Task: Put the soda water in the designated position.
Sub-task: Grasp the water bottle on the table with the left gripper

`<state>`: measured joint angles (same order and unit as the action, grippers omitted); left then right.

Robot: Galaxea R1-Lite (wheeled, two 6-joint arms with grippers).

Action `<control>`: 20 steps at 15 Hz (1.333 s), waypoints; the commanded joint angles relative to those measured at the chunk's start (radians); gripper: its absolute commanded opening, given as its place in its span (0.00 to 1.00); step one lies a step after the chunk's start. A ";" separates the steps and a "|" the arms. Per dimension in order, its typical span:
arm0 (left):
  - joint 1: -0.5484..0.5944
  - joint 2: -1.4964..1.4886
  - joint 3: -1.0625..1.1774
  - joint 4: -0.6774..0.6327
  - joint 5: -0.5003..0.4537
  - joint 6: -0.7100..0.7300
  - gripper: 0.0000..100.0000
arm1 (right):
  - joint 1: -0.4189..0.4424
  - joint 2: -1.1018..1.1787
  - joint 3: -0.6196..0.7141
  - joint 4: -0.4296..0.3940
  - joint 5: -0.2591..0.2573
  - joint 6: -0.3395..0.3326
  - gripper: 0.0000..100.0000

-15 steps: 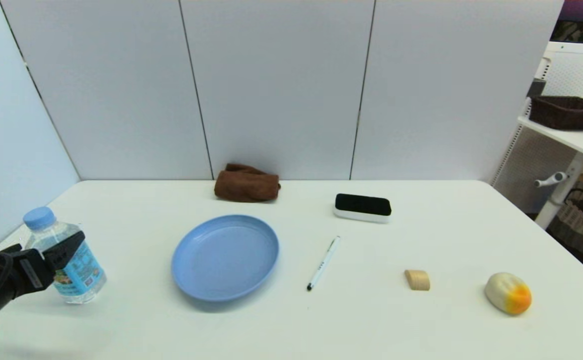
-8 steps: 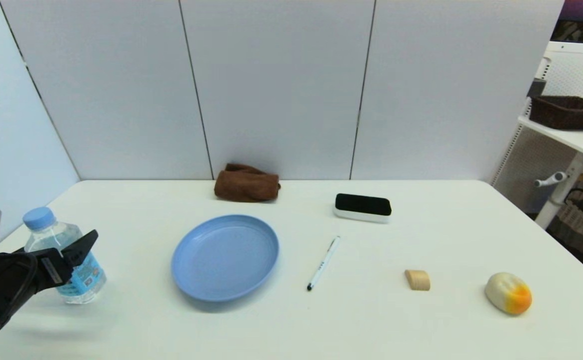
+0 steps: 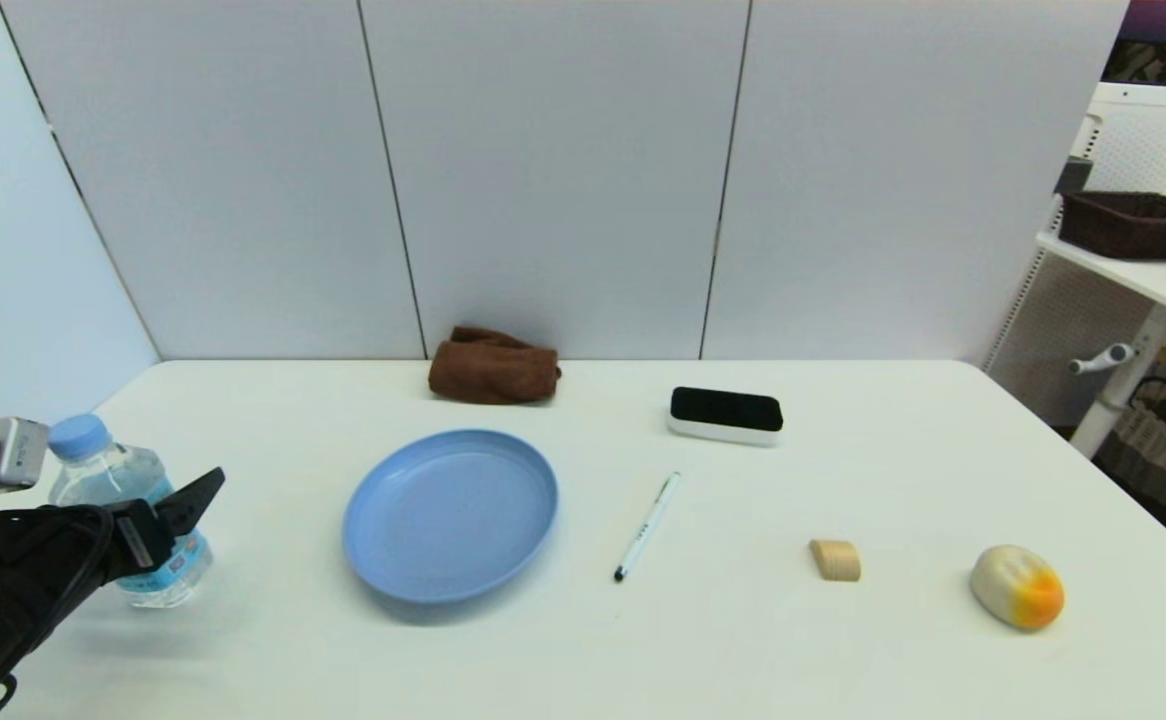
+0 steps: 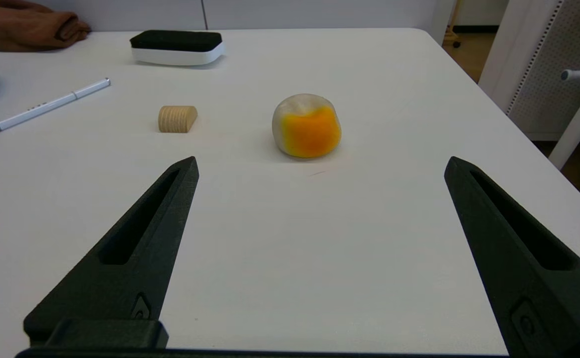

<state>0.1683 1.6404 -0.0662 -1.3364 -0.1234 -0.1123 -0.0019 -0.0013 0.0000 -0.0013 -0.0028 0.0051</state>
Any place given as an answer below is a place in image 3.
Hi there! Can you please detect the clear soda water bottle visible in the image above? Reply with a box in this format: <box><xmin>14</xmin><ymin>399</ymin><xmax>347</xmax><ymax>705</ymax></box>
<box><xmin>49</xmin><ymin>413</ymin><xmax>214</xmax><ymax>609</ymax></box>

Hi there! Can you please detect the blue plastic plate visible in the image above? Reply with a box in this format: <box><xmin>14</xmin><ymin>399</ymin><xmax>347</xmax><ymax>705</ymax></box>
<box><xmin>343</xmin><ymin>430</ymin><xmax>560</xmax><ymax>604</ymax></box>

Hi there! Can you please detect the brown folded cloth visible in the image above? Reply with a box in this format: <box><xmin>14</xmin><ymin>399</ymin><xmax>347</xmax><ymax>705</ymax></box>
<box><xmin>429</xmin><ymin>327</ymin><xmax>562</xmax><ymax>407</ymax></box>

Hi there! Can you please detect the white pen with black tip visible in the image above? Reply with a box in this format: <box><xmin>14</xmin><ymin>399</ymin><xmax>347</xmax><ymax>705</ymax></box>
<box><xmin>613</xmin><ymin>472</ymin><xmax>681</xmax><ymax>582</ymax></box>

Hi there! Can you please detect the black and white eraser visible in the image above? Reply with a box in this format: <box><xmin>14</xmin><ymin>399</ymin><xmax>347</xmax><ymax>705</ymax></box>
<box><xmin>667</xmin><ymin>387</ymin><xmax>784</xmax><ymax>448</ymax></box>

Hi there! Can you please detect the small wooden block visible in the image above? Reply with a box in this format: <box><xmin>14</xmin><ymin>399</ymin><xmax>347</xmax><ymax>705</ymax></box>
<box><xmin>809</xmin><ymin>539</ymin><xmax>862</xmax><ymax>583</ymax></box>

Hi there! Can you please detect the white and orange toy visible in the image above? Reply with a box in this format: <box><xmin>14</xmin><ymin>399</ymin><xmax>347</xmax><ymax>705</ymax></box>
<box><xmin>969</xmin><ymin>544</ymin><xmax>1066</xmax><ymax>631</ymax></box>

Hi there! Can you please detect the white pegboard shelf desk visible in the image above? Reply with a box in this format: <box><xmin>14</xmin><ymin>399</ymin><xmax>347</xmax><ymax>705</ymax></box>
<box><xmin>983</xmin><ymin>83</ymin><xmax>1166</xmax><ymax>461</ymax></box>

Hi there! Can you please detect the dark brown wicker basket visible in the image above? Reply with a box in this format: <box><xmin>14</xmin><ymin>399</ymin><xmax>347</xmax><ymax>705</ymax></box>
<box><xmin>1057</xmin><ymin>191</ymin><xmax>1166</xmax><ymax>262</ymax></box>

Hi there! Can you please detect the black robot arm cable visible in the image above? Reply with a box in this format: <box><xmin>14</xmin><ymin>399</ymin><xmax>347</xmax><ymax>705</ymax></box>
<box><xmin>0</xmin><ymin>505</ymin><xmax>116</xmax><ymax>720</ymax></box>

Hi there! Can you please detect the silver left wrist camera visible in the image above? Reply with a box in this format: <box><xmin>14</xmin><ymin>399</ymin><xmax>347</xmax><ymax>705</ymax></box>
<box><xmin>0</xmin><ymin>418</ymin><xmax>50</xmax><ymax>491</ymax></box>

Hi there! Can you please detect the white crank handle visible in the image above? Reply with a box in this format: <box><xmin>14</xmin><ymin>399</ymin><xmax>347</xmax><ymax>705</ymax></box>
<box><xmin>1066</xmin><ymin>344</ymin><xmax>1136</xmax><ymax>377</ymax></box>

